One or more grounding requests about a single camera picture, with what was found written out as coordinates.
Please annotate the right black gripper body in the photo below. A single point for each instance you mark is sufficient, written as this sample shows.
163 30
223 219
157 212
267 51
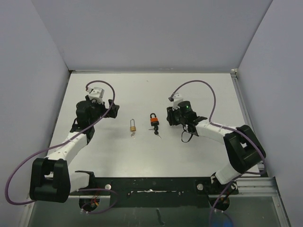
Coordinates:
180 119

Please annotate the aluminium frame rail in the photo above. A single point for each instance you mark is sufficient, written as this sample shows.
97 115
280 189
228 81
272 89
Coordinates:
263 186

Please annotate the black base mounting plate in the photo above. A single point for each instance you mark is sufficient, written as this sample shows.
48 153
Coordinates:
160 192

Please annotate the black headed keys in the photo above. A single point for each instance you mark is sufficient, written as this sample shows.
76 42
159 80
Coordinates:
155 131

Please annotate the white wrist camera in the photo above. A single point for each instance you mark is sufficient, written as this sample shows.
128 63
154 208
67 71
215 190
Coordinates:
176 98
96 94

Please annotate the left brass padlock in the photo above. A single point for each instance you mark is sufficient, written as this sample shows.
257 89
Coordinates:
132 126

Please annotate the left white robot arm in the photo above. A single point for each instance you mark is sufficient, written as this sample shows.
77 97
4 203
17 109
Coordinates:
51 179

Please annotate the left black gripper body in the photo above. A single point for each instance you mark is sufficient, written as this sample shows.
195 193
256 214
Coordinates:
98 109

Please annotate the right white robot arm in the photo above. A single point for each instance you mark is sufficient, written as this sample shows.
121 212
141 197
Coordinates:
241 144

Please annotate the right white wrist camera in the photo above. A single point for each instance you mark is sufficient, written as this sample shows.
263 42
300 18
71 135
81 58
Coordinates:
176 98

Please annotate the orange black padlock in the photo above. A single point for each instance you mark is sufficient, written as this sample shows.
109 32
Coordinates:
154 120

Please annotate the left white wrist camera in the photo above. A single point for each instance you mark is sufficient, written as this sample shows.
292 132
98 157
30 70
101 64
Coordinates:
96 94

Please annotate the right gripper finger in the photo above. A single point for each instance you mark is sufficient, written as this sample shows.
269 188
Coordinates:
201 118
170 116

